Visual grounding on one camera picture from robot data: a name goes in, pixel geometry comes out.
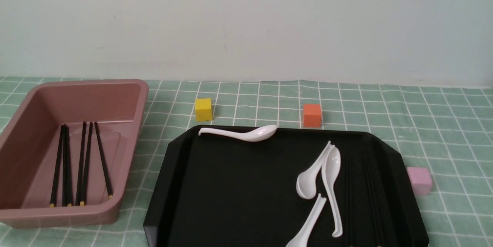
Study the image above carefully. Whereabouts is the black chopstick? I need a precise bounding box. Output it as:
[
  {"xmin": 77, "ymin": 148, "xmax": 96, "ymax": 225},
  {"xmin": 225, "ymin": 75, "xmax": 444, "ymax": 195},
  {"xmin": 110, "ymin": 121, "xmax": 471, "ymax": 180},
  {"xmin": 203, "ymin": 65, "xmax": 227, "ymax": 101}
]
[
  {"xmin": 80, "ymin": 122, "xmax": 93, "ymax": 205},
  {"xmin": 50, "ymin": 124, "xmax": 65, "ymax": 208},
  {"xmin": 94, "ymin": 122, "xmax": 113, "ymax": 199},
  {"xmin": 345, "ymin": 155, "xmax": 352, "ymax": 247},
  {"xmin": 75, "ymin": 122, "xmax": 87, "ymax": 205},
  {"xmin": 63, "ymin": 124, "xmax": 73, "ymax": 207}
]

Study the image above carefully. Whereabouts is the white spoon at tray top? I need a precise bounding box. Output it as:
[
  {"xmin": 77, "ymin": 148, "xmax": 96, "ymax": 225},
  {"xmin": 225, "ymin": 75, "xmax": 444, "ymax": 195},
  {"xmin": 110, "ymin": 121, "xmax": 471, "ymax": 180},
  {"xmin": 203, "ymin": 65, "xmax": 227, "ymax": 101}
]
[{"xmin": 198, "ymin": 124, "xmax": 278, "ymax": 142}]

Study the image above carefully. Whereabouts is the white spoon at tray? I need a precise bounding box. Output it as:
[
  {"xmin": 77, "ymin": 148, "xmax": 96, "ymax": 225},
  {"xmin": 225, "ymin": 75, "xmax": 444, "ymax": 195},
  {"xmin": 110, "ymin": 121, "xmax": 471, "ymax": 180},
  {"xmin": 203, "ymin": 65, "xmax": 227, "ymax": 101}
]
[
  {"xmin": 286, "ymin": 194, "xmax": 327, "ymax": 247},
  {"xmin": 198, "ymin": 124, "xmax": 278, "ymax": 142}
]

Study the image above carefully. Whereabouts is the yellow cube block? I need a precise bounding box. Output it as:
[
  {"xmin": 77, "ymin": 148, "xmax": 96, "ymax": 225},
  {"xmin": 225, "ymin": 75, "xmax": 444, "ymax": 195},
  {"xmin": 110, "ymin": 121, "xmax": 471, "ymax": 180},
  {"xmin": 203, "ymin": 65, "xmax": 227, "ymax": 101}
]
[{"xmin": 195, "ymin": 98, "xmax": 213, "ymax": 122}]

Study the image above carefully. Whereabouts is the orange cube block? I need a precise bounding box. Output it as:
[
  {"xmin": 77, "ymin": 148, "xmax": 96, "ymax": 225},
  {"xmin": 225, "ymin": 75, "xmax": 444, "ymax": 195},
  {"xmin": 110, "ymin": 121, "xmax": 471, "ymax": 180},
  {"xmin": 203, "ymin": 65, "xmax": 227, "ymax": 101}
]
[{"xmin": 302, "ymin": 103, "xmax": 322, "ymax": 128}]

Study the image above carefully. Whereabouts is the black plastic tray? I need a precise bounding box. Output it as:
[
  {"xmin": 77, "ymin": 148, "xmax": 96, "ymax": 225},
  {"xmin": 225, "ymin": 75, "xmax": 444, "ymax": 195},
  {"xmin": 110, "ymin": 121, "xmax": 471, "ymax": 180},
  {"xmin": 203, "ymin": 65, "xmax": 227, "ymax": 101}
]
[{"xmin": 143, "ymin": 126, "xmax": 429, "ymax": 247}]

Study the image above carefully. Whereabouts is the white spoon left of pair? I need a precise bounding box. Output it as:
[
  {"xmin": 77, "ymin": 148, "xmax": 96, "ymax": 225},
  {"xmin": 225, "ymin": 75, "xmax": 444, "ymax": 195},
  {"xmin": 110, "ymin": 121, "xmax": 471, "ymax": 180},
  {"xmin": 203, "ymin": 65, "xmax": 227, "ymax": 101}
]
[{"xmin": 296, "ymin": 141, "xmax": 332, "ymax": 200}]

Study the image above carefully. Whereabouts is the white spoon of pair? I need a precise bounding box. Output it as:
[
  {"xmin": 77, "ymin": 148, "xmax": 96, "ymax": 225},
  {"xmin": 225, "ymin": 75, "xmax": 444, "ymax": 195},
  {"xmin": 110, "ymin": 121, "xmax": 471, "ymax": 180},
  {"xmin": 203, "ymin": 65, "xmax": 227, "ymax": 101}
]
[
  {"xmin": 322, "ymin": 145, "xmax": 343, "ymax": 238},
  {"xmin": 296, "ymin": 141, "xmax": 332, "ymax": 200}
]

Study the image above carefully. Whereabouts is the white spoon right of pair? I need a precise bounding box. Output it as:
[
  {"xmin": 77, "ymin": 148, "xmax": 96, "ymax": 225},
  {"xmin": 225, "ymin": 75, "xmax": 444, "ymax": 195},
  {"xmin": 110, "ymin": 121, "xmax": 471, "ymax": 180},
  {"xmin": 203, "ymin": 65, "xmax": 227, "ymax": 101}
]
[{"xmin": 322, "ymin": 145, "xmax": 343, "ymax": 238}]

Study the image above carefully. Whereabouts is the white spoon at tray bottom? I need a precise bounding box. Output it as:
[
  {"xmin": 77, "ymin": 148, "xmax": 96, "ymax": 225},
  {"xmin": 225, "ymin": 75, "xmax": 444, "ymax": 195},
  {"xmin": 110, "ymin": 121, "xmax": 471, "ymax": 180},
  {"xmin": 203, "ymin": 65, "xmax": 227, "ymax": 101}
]
[{"xmin": 286, "ymin": 194, "xmax": 327, "ymax": 247}]

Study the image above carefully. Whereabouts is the black chopstick tray middle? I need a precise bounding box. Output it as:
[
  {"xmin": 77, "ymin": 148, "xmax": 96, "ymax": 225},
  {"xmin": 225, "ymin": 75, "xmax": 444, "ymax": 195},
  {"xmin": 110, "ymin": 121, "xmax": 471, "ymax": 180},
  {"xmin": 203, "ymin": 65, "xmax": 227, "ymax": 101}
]
[{"xmin": 362, "ymin": 153, "xmax": 381, "ymax": 247}]

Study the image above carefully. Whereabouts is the pink plastic bin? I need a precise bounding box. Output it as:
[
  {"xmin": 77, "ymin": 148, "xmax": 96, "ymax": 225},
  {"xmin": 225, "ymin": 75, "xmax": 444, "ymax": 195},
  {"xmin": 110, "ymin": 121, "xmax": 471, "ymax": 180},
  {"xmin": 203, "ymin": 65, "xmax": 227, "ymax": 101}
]
[{"xmin": 0, "ymin": 79, "xmax": 149, "ymax": 229}]

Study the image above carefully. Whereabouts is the pink cube block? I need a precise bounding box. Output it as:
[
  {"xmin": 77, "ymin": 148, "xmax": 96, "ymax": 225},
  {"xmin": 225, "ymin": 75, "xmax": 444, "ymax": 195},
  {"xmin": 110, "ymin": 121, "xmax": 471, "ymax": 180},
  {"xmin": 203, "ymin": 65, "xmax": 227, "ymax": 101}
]
[{"xmin": 406, "ymin": 167, "xmax": 433, "ymax": 195}]

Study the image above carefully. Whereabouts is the green checkered tablecloth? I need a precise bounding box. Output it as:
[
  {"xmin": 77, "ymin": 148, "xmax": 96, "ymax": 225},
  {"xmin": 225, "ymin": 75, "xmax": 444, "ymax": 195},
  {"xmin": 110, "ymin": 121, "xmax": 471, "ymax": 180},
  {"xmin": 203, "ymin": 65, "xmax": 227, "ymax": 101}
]
[{"xmin": 0, "ymin": 80, "xmax": 493, "ymax": 247}]

